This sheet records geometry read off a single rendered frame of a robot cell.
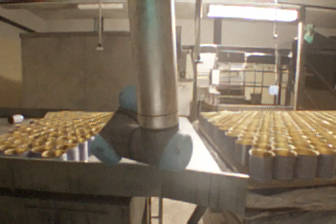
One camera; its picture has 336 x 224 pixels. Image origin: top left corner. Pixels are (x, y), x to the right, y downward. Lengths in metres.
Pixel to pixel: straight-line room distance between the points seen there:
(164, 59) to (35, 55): 3.80
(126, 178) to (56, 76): 3.36
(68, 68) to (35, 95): 0.82
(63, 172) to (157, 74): 0.39
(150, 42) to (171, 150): 0.17
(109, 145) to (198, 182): 0.23
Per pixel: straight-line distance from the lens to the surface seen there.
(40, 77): 3.94
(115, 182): 0.52
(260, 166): 0.57
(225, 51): 3.79
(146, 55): 0.28
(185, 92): 3.46
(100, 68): 3.40
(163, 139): 0.31
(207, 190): 0.48
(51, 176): 0.59
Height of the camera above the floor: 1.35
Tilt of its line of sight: 6 degrees down
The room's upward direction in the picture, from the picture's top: 1 degrees clockwise
